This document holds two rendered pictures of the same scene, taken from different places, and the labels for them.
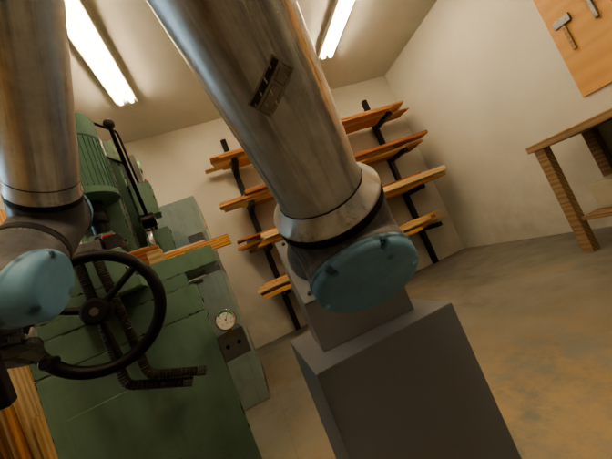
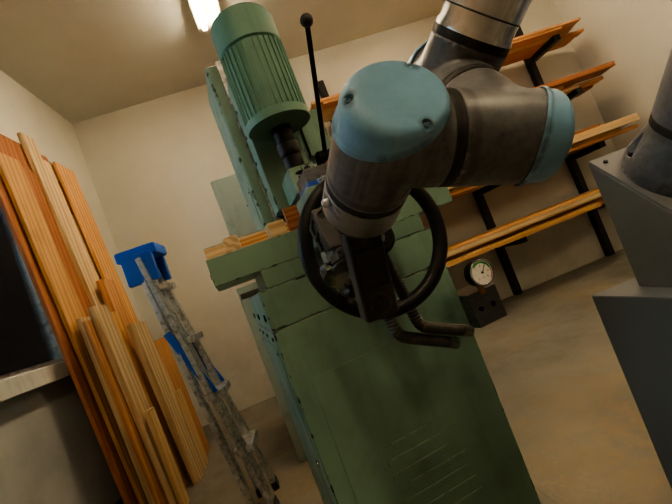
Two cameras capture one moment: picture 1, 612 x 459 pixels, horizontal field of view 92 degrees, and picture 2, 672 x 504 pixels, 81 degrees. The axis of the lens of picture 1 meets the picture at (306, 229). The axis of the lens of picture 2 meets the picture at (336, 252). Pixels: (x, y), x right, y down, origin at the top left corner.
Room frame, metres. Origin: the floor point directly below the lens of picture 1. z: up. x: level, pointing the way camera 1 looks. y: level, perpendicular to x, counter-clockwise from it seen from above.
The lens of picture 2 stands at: (-0.05, 0.51, 0.78)
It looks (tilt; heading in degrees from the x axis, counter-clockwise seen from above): 3 degrees up; 7
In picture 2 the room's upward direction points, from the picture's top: 21 degrees counter-clockwise
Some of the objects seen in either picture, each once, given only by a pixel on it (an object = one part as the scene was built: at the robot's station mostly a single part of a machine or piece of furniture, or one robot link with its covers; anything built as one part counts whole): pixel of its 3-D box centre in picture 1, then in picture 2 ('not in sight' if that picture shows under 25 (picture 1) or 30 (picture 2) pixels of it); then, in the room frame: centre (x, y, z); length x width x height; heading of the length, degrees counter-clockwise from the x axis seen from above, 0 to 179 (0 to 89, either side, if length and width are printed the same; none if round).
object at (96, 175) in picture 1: (77, 163); (260, 76); (0.99, 0.65, 1.35); 0.18 x 0.18 x 0.31
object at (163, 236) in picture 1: (163, 243); not in sight; (1.22, 0.58, 1.02); 0.09 x 0.07 x 0.12; 113
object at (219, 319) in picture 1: (226, 321); (479, 276); (0.90, 0.33, 0.65); 0.06 x 0.04 x 0.08; 113
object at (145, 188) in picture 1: (146, 201); (313, 137); (1.25, 0.60, 1.23); 0.09 x 0.08 x 0.15; 23
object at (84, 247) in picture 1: (96, 249); (327, 175); (0.81, 0.57, 0.99); 0.13 x 0.11 x 0.06; 113
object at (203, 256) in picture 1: (116, 289); (334, 232); (0.89, 0.61, 0.87); 0.61 x 0.30 x 0.06; 113
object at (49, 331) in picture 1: (124, 305); (335, 255); (0.93, 0.63, 0.82); 0.40 x 0.21 x 0.04; 113
